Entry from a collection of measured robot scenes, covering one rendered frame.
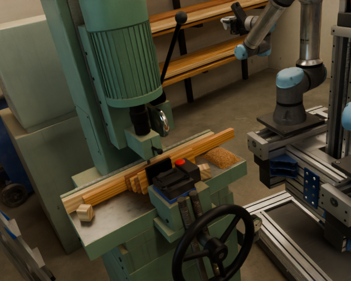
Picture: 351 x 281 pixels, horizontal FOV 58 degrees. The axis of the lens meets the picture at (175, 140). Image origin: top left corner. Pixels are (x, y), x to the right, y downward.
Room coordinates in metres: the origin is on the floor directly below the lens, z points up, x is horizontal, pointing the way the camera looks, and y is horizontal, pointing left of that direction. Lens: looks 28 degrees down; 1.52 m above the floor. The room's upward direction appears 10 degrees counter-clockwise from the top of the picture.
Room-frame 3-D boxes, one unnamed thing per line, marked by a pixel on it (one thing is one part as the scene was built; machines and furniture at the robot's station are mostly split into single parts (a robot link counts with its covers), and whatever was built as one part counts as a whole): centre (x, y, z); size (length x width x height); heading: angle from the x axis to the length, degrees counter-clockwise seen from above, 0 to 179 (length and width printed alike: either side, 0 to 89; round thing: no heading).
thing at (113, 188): (0.98, 0.05, 0.92); 0.62 x 0.02 x 0.04; 118
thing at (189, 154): (0.90, 0.04, 0.94); 0.21 x 0.01 x 0.08; 118
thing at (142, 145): (0.97, 0.11, 1.03); 0.14 x 0.07 x 0.09; 28
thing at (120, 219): (0.85, 0.06, 0.87); 0.61 x 0.30 x 0.06; 118
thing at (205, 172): (0.89, -0.07, 0.92); 0.04 x 0.03 x 0.04; 96
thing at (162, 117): (1.12, 0.05, 1.02); 0.12 x 0.03 x 0.12; 28
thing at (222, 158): (0.98, -0.15, 0.91); 0.12 x 0.09 x 0.03; 28
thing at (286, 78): (1.36, -0.56, 0.98); 0.13 x 0.12 x 0.14; 120
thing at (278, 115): (1.35, -0.55, 0.87); 0.15 x 0.15 x 0.10
